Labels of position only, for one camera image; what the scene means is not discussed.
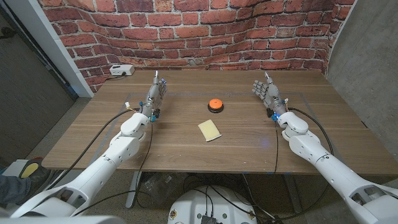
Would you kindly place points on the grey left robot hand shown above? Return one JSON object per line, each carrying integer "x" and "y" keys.
{"x": 152, "y": 96}

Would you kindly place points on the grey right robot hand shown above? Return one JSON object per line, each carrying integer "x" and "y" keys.
{"x": 272, "y": 95}

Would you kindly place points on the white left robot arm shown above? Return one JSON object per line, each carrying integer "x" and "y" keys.
{"x": 124, "y": 149}

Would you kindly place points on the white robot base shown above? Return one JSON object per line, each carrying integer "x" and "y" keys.
{"x": 192, "y": 205}

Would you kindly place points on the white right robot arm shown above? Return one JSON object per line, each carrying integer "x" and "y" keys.
{"x": 311, "y": 146}

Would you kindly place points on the orange button with black base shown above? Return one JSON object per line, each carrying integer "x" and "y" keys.
{"x": 215, "y": 105}

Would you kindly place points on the yellow sponge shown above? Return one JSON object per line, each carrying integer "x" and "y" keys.
{"x": 209, "y": 130}

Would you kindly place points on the white power strip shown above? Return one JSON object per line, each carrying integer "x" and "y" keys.
{"x": 121, "y": 69}

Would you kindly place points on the red brick printed backdrop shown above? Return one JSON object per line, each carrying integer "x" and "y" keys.
{"x": 199, "y": 37}

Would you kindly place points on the clear plastic bag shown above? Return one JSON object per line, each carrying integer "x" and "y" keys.
{"x": 161, "y": 185}

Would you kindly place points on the grey metal table leg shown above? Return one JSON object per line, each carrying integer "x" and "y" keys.
{"x": 133, "y": 189}
{"x": 292, "y": 193}

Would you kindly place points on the dark shoe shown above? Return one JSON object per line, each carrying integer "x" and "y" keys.
{"x": 42, "y": 179}

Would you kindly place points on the black and yellow foot pedal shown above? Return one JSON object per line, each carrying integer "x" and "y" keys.
{"x": 29, "y": 170}

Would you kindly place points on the white floor board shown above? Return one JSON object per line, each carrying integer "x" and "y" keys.
{"x": 12, "y": 166}

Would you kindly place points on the blue jeans leg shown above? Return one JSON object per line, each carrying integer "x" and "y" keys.
{"x": 14, "y": 189}

